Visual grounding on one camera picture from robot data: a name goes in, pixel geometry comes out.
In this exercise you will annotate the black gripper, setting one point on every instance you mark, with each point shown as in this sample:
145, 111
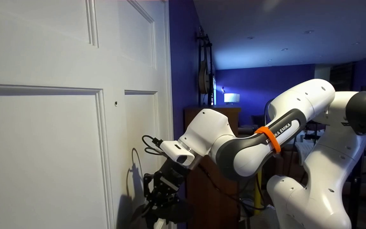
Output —
168, 179

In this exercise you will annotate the lit white wall lamp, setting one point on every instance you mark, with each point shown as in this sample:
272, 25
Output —
231, 97

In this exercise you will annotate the brown wooden cabinet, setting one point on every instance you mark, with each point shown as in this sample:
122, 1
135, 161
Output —
203, 195

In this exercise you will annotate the dark metal wall ornament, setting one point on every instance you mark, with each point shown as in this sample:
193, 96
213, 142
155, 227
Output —
203, 72

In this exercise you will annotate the yellow upright post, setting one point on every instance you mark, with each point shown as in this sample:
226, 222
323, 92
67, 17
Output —
258, 192

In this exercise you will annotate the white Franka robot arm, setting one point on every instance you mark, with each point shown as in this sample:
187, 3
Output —
318, 170

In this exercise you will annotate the white panel door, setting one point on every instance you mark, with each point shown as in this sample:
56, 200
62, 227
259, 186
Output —
43, 148

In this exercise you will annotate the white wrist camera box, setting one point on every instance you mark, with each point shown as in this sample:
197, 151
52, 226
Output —
176, 153

